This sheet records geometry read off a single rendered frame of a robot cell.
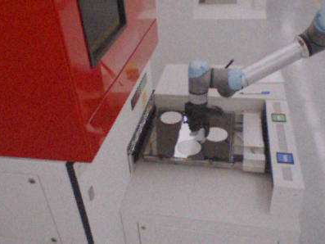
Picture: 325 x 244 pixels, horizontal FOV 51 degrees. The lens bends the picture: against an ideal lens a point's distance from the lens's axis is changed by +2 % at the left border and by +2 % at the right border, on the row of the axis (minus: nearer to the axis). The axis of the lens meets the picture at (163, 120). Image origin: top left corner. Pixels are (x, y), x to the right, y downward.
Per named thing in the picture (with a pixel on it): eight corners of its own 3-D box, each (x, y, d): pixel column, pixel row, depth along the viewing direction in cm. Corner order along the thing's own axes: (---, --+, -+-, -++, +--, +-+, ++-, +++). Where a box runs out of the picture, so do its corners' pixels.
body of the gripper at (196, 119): (182, 124, 136) (182, 99, 130) (200, 119, 139) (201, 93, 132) (191, 134, 131) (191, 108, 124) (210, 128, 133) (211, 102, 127)
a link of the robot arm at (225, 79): (241, 74, 127) (212, 73, 130) (243, 65, 117) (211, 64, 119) (241, 94, 126) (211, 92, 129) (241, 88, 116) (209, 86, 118)
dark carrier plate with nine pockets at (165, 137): (143, 155, 137) (143, 154, 137) (160, 110, 165) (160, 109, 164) (229, 162, 130) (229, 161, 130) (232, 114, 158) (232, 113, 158)
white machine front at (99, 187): (92, 259, 108) (65, 164, 86) (150, 117, 174) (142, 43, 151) (101, 260, 108) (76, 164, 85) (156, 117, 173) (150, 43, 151)
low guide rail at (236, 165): (143, 161, 145) (142, 156, 143) (145, 159, 147) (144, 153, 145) (264, 173, 135) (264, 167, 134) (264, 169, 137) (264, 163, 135)
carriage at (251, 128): (242, 170, 132) (243, 165, 131) (242, 119, 162) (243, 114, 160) (264, 173, 131) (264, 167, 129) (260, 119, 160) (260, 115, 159)
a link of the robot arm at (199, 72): (209, 68, 116) (186, 68, 117) (209, 96, 122) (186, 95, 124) (212, 59, 122) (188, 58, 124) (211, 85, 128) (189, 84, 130)
